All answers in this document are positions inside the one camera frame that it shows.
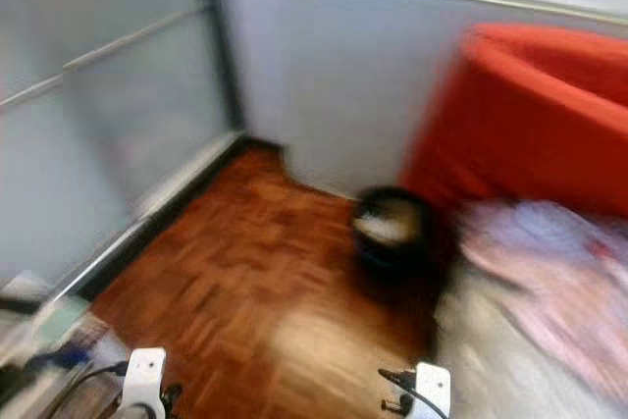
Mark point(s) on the pink bear print blanket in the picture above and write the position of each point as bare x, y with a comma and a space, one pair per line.
549, 252

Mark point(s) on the bed with grey floral sheet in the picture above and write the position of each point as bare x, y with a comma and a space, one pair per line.
491, 370

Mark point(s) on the clear plastic bag of items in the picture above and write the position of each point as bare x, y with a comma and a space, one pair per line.
49, 355

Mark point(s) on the frosted glass sliding door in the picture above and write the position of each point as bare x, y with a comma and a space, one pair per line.
137, 95

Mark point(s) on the red folded cushion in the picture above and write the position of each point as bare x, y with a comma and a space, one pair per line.
530, 115

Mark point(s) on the dark door frame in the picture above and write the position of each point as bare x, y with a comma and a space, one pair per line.
224, 46

